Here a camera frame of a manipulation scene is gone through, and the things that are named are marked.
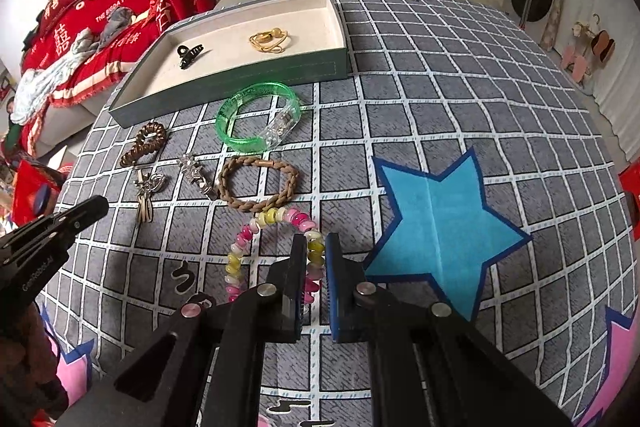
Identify brown coil hair tie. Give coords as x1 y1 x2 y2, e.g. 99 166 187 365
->
119 121 168 168

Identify pink hanging decorations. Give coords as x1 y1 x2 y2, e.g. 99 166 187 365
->
560 14 617 90

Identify black hair claw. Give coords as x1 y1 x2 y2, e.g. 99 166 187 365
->
176 43 207 70

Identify person's left hand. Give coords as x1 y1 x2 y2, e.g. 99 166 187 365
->
0 302 68 418

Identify white blue cloth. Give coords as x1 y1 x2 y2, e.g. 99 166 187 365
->
10 52 96 125

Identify grey-green jewelry tray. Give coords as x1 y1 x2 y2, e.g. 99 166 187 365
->
109 0 349 128

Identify silver star hair clip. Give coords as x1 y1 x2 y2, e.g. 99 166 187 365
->
177 153 220 202

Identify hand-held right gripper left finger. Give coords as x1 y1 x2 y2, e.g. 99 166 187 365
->
55 234 307 427

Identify pink yellow bead bracelet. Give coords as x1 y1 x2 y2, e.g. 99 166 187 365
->
224 206 326 308

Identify red bag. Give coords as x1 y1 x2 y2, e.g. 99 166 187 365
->
10 159 66 225

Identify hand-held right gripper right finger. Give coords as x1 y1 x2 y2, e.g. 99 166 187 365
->
325 233 576 427

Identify grey checked star blanket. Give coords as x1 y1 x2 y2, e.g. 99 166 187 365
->
37 0 640 427

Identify brown braided bracelet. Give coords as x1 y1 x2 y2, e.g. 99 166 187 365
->
217 155 300 212

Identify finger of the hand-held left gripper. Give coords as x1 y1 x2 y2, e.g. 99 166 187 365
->
0 195 110 260

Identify beige sofa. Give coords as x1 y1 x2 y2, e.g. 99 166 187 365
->
30 77 118 158

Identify grey garment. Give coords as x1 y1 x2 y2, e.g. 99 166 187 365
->
97 14 133 50

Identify green translucent bangle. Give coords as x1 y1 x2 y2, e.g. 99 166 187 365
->
216 82 302 154

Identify silver charm keychain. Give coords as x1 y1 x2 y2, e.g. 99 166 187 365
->
132 171 167 224

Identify gold bracelet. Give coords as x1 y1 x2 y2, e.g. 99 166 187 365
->
249 28 291 55

